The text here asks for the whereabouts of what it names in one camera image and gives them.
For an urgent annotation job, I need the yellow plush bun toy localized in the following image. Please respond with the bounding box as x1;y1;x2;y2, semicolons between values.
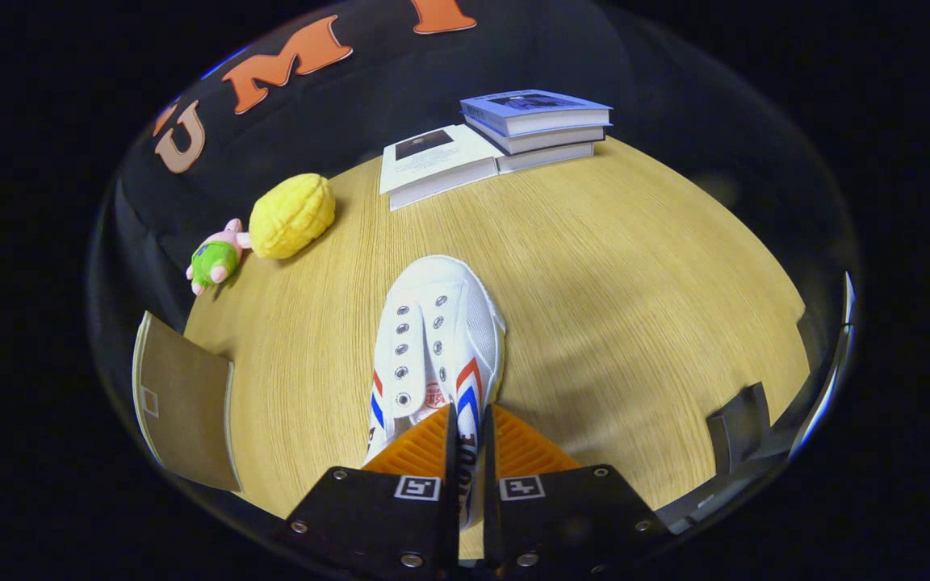
249;173;337;261

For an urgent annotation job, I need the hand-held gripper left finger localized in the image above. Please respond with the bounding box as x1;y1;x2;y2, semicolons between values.
275;403;462;578

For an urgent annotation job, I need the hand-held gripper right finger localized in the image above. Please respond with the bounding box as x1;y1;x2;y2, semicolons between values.
481;403;676;575

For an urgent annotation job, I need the white canvas shoe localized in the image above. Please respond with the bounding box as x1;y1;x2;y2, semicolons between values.
362;255;508;529

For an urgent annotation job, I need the blue cover book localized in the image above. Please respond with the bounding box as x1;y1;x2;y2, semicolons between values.
459;89;614;138

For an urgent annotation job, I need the white paged book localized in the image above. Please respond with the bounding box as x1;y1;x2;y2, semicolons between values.
465;119;610;156
496;141;597;174

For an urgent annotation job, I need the green and pink plush toy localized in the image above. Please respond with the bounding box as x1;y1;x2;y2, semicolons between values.
185;218;252;296

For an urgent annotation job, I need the white cover book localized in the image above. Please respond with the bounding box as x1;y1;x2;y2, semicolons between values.
379;123;506;212

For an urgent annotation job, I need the brown fabric storage box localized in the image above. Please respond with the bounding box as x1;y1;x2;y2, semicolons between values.
132;311;244;493

